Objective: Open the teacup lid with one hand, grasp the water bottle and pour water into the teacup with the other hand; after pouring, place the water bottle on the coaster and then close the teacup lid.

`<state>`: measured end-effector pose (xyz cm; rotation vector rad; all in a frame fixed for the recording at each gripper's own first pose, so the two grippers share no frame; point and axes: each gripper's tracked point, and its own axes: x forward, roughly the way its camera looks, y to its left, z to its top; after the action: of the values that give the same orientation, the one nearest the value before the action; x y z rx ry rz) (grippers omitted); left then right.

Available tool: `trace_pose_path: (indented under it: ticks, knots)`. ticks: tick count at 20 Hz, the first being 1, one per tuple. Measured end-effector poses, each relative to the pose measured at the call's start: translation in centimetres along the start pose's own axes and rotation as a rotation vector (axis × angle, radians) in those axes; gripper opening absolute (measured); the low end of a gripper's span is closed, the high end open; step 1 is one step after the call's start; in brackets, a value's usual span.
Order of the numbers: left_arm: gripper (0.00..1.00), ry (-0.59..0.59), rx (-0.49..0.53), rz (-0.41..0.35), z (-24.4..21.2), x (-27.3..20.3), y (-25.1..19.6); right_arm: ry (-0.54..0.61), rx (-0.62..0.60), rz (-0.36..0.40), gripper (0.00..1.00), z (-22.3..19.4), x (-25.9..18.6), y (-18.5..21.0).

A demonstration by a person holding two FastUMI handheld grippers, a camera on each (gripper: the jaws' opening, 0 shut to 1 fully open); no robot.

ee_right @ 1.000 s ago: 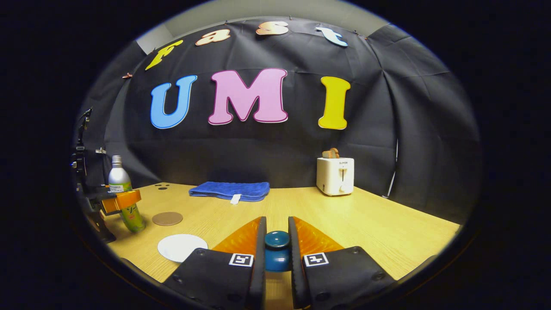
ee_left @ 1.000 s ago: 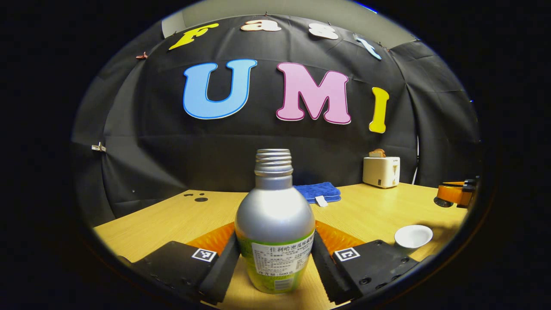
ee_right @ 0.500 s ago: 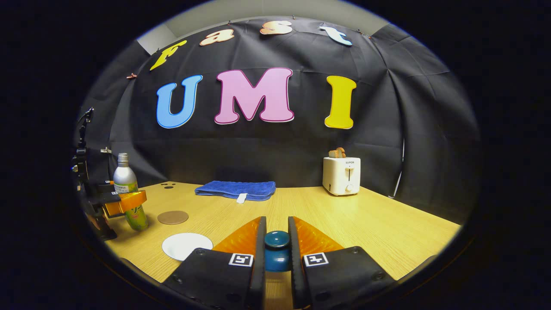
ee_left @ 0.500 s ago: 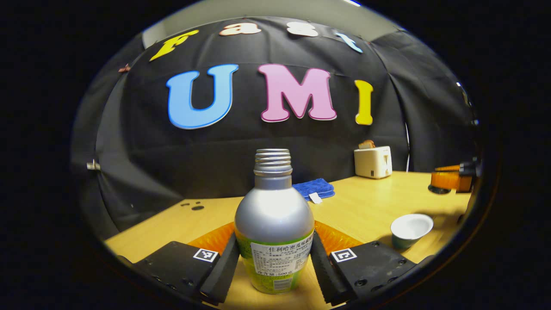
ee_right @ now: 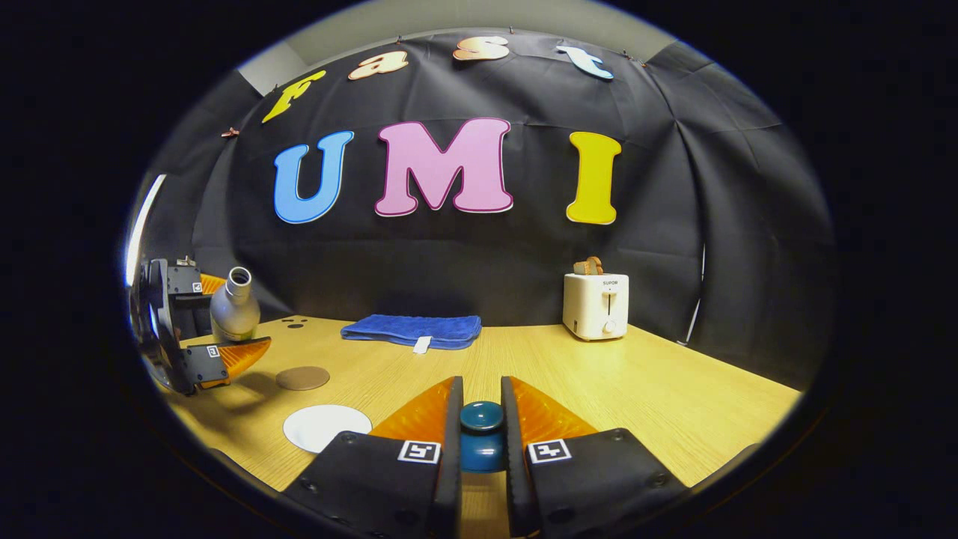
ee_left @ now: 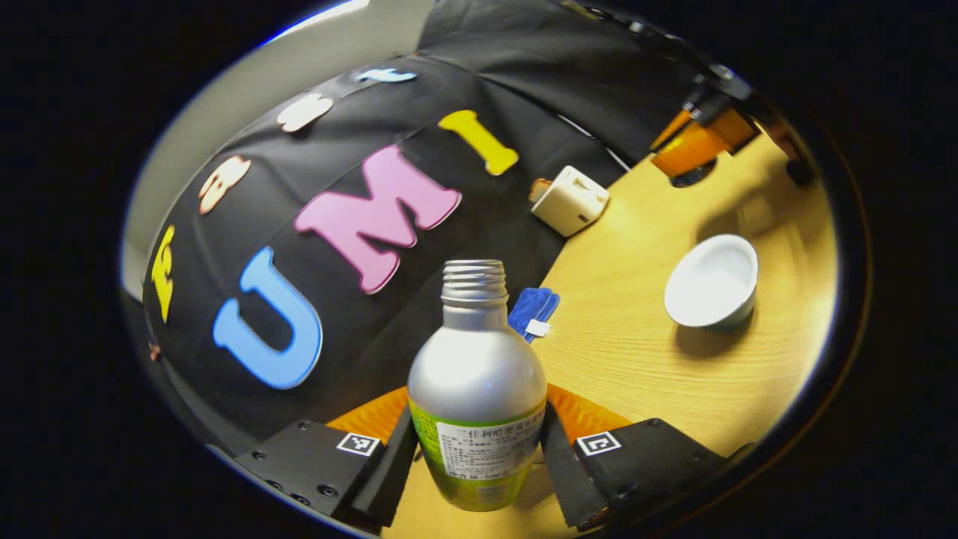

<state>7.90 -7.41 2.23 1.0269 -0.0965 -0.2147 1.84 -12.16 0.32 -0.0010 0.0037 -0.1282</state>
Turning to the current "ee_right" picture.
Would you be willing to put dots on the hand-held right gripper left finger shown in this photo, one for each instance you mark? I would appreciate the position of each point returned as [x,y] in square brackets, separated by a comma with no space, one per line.
[453,464]

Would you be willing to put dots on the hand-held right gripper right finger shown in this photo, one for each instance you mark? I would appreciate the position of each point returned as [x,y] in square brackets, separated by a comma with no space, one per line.
[513,464]

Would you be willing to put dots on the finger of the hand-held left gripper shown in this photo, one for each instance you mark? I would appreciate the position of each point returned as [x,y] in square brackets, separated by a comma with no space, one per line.
[206,363]
[183,281]

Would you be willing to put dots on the silver green water bottle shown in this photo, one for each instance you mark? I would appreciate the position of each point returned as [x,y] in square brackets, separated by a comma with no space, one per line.
[234,314]

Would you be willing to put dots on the brown round coaster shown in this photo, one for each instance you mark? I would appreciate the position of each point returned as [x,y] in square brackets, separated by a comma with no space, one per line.
[302,378]

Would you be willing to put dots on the white round saucer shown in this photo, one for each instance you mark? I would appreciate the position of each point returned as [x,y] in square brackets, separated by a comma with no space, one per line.
[322,427]

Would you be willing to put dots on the blue folded towel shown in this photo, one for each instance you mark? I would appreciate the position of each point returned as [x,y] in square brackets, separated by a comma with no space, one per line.
[412,328]

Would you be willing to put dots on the white toaster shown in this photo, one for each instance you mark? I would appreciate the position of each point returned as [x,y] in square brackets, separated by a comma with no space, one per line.
[595,307]

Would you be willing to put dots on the black backdrop cloth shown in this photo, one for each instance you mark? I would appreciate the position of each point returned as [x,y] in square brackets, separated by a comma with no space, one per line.
[524,262]

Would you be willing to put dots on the bread slice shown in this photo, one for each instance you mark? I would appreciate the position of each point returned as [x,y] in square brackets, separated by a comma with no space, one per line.
[588,266]

